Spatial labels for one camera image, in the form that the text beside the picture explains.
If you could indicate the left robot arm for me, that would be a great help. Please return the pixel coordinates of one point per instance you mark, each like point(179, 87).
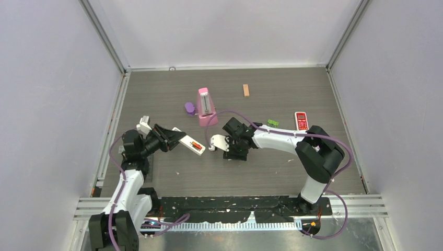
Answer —
point(117, 226)

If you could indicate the pink metronome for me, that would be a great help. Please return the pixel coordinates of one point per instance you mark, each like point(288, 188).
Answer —
point(205, 108)

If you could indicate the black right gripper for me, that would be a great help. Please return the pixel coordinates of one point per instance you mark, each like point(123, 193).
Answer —
point(232, 154)

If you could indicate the green terminal block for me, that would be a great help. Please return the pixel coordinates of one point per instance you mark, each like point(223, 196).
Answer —
point(272, 123)

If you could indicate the grey building baseplate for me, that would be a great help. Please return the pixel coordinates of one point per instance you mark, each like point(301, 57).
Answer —
point(149, 175)

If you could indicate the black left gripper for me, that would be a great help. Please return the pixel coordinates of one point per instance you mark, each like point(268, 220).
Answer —
point(173, 137)

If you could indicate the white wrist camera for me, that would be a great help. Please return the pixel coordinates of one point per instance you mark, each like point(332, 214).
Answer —
point(219, 142)
point(143, 124)

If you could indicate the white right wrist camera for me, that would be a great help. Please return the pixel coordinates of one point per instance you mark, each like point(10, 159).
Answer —
point(219, 142)

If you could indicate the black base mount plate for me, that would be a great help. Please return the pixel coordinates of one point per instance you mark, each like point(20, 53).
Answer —
point(236, 209)

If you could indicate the purple round object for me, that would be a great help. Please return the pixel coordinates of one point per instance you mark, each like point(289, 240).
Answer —
point(190, 108)

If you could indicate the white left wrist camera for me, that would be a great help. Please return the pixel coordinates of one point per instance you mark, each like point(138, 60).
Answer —
point(143, 124)

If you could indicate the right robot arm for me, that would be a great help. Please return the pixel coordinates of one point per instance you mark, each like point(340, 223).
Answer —
point(319, 155)

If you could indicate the small wooden block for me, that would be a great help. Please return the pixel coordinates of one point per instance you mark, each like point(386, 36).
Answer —
point(245, 88)

